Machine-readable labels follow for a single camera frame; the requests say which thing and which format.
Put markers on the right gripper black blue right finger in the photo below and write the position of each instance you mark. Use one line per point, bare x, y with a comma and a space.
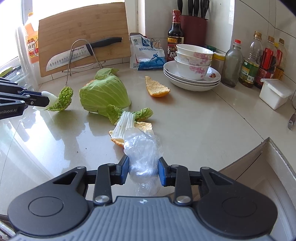
223, 205

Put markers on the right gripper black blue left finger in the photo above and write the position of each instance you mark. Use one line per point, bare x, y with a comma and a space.
63, 203

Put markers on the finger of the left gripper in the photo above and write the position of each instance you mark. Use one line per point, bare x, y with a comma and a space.
37, 100
31, 93

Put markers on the small cabbage leaf piece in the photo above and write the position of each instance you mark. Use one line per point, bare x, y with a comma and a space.
57, 103

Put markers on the white-stemmed cabbage leaf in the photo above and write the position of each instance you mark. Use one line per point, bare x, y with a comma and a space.
125, 119

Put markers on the clear plastic bag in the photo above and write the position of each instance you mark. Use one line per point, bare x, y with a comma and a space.
143, 151

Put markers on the clear glass jar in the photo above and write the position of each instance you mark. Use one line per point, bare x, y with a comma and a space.
15, 74

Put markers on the orange label oil jug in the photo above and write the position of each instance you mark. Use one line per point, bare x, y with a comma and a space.
31, 27

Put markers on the bamboo cutting board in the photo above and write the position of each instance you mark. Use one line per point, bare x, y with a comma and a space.
57, 33

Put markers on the green cabbage half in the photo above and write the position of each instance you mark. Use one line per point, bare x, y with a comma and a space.
107, 89

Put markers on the near orange peel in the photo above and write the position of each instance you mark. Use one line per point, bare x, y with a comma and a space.
143, 126

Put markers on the blue white salt bag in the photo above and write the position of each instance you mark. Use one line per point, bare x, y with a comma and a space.
146, 54

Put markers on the far orange peel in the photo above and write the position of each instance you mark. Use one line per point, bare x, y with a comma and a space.
155, 89

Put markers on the white plastic lidded box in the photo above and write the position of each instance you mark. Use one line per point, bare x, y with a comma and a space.
274, 92

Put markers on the bottom white plate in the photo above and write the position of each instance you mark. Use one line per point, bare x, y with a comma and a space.
195, 88

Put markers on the white plate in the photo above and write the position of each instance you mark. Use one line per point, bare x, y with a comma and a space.
195, 88
192, 84
172, 68

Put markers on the grey glass bottle red cap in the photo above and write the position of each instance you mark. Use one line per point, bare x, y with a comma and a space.
232, 65

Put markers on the middle white plate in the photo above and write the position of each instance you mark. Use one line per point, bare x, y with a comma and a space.
192, 84

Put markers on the top white plate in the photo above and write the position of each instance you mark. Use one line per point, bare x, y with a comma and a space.
172, 68

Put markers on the oil bottle green label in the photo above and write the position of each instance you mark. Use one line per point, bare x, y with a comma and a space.
250, 65

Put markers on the bottom floral white bowl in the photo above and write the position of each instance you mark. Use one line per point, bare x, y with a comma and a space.
191, 71

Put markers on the floral white bowl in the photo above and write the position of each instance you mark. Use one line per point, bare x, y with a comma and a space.
195, 51
191, 71
190, 60

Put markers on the yellow lid jar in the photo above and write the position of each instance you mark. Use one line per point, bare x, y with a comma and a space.
218, 61

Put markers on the red label sauce bottle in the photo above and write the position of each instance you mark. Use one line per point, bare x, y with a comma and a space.
267, 63

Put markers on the dark soy sauce bottle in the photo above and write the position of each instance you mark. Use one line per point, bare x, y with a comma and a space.
175, 35

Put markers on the middle floral white bowl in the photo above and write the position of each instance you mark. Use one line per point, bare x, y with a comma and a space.
190, 60

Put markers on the amber bottle far right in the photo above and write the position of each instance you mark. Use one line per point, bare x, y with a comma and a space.
281, 56

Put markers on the top floral white bowl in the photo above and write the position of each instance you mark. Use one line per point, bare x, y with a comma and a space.
195, 51

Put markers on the dark red knife block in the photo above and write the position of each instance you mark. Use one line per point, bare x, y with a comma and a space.
194, 29

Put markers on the metal wire rack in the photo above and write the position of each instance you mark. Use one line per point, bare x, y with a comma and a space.
80, 52

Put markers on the black-handled santoku knife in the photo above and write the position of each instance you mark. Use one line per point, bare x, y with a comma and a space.
61, 59

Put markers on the metal spatula grey handle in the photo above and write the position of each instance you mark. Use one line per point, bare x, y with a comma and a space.
292, 119

